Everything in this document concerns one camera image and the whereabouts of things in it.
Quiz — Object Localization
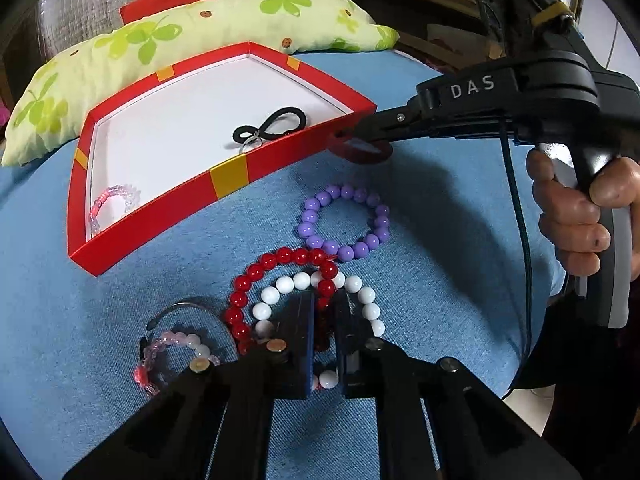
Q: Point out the purple bead bracelet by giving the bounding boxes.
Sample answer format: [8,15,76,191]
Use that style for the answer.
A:
[297,183,392,262]

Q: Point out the red bead bracelet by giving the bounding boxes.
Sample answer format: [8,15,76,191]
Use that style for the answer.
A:
[222,246,340,357]

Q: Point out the pink white bead bracelet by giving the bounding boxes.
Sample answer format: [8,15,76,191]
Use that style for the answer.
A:
[133,329,222,399]

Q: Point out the wooden bench shelf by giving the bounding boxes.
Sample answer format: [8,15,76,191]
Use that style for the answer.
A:
[352,0,504,73]

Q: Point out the blue towel mat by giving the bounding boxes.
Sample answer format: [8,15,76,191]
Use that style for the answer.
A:
[0,49,569,480]

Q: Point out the pink crystal bead bracelet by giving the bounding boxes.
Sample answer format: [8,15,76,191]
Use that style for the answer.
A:
[86,183,141,236]

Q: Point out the right hand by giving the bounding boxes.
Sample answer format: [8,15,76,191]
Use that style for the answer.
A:
[526,148,639,278]

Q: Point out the thin metal bangle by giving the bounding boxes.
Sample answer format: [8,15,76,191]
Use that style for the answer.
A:
[139,298,236,359]

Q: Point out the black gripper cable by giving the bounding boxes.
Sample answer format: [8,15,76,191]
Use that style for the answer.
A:
[499,129,534,401]

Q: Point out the maroon hair tie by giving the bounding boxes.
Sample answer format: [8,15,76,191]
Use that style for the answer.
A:
[328,129,394,165]

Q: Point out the black hair tie with ring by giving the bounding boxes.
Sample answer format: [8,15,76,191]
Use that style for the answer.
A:
[232,105,308,154]

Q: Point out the red shallow gift box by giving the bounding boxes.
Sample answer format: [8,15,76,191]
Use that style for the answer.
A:
[67,42,375,275]

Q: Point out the green clover print pillow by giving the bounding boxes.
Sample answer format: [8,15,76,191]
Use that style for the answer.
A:
[1,0,399,167]

